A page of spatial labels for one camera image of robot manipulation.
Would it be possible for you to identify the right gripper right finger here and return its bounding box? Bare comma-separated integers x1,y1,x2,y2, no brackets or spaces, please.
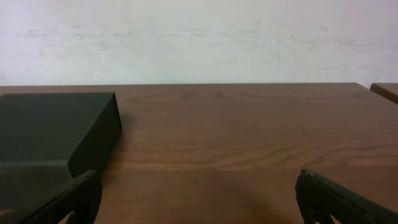
295,169,397,224

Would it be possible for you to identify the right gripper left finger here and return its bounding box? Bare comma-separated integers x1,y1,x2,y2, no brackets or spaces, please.
1,170,102,224

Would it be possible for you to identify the dark green box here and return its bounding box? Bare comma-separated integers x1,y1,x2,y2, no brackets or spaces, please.
1,92,121,209

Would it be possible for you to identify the neighbouring wooden table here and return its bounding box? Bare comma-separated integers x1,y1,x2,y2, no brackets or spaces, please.
370,83,398,104

